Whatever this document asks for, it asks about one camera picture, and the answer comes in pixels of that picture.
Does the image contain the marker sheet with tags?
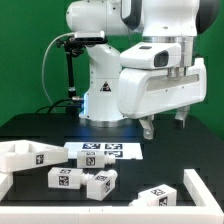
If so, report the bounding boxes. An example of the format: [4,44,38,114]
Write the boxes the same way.
[64,142,143,160]

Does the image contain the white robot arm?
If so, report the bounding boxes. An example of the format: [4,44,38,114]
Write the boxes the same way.
[66,0,220,140]

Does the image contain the grey mounted camera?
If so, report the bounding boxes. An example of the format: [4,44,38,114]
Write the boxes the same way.
[74,32,105,42]

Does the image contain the white U-shaped fence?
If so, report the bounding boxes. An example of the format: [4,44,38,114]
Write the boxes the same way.
[0,169,224,224]

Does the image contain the white camera cable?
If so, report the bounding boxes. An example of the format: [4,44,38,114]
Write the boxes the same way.
[41,32,76,108]

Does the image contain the black camera stand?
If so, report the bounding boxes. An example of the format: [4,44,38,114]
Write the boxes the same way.
[56,35,107,114]

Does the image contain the white square tabletop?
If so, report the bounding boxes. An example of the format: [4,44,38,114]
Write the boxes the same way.
[0,140,68,172]

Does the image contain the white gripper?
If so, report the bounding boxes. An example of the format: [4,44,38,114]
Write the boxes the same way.
[117,58,207,140]

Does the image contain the black cables at base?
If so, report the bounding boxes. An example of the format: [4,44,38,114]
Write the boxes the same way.
[35,96,84,114]

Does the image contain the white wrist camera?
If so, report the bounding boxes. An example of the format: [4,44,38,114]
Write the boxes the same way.
[120,42,181,70]

